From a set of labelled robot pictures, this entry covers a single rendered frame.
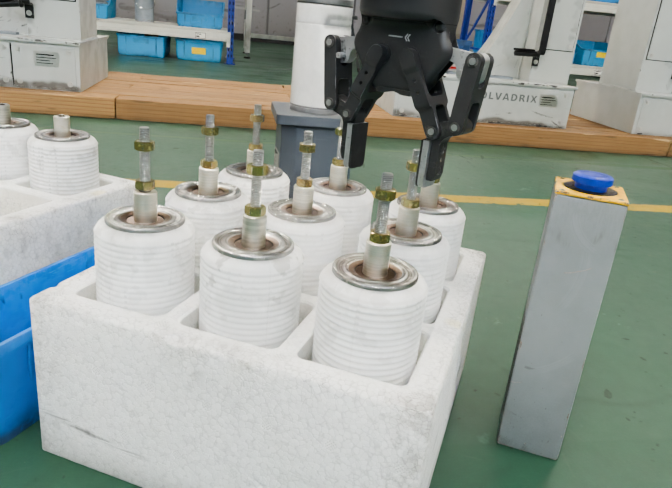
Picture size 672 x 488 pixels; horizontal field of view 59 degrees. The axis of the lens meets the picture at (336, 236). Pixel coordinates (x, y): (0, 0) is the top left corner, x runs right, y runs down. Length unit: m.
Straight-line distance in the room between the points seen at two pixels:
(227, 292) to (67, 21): 2.17
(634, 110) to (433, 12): 2.69
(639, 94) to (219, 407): 2.74
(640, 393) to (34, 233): 0.86
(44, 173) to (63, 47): 1.64
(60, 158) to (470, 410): 0.66
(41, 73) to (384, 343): 2.23
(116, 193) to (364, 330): 0.56
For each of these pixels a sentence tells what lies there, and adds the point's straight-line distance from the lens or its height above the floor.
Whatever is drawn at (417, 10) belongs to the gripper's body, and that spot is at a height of 0.47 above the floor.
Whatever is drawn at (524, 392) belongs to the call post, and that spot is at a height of 0.08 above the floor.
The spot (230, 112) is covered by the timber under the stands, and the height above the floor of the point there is 0.06.
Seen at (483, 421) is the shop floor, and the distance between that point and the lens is 0.81.
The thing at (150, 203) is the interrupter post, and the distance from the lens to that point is 0.60.
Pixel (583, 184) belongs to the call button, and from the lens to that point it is 0.67.
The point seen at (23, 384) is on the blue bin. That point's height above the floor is 0.06.
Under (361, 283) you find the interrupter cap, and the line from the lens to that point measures 0.49.
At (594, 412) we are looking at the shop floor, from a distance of 0.89.
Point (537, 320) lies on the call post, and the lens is 0.69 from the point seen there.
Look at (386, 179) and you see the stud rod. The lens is 0.49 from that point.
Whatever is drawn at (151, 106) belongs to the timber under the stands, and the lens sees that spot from 2.46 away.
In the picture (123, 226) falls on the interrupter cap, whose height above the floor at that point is 0.25.
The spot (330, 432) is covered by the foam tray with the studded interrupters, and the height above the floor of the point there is 0.14.
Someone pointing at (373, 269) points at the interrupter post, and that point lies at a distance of 0.51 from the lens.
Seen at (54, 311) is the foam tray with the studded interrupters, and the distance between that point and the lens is 0.62.
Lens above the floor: 0.46
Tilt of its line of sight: 20 degrees down
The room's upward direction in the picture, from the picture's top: 6 degrees clockwise
